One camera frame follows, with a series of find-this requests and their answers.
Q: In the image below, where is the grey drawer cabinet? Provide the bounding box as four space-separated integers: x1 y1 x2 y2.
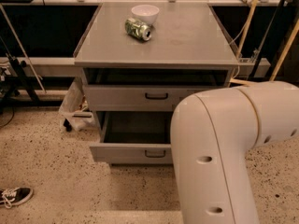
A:
72 2 239 169

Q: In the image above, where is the black white sneaker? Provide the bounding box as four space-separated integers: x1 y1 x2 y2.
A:
0 187 34 209

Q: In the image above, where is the white bowl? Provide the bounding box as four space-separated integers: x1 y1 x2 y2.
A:
131 5 160 26

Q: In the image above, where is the wooden easel frame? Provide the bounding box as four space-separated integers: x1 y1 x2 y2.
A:
236 0 299 82

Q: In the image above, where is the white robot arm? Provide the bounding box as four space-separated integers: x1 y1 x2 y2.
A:
170 81 299 224

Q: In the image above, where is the grey top drawer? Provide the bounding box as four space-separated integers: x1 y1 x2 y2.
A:
83 68 229 111

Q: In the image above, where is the grey drawer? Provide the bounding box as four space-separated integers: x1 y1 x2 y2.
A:
90 111 172 165
83 68 229 111

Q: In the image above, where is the clear plastic bag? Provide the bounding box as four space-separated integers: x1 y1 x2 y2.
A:
59 77 95 131

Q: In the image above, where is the green crushed soda can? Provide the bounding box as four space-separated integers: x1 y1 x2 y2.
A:
125 18 151 41

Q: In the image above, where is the black tripod stand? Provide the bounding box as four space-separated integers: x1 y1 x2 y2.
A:
0 37 40 107

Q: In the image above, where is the white thin rod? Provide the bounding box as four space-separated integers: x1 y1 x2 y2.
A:
0 3 47 93

